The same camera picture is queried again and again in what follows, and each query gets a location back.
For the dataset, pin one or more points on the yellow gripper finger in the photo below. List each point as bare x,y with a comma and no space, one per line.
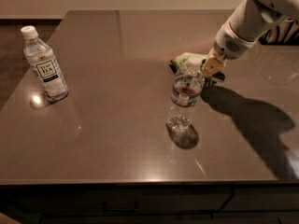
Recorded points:
211,66

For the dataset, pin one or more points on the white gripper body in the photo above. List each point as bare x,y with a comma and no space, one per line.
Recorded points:
228,45

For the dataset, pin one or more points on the green jalapeno chip bag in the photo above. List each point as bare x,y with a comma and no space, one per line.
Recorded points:
177,62

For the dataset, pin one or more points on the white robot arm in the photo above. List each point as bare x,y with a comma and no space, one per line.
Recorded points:
263,15

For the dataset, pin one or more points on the clear water bottle red label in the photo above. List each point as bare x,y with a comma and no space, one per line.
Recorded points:
186,90

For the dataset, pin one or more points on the clear tea bottle white label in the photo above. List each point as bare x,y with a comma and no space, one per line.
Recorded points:
44,64

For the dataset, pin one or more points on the black wire basket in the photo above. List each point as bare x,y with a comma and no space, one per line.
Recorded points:
285,34

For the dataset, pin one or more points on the dark cabinet drawer with handle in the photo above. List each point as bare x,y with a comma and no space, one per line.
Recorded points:
97,202

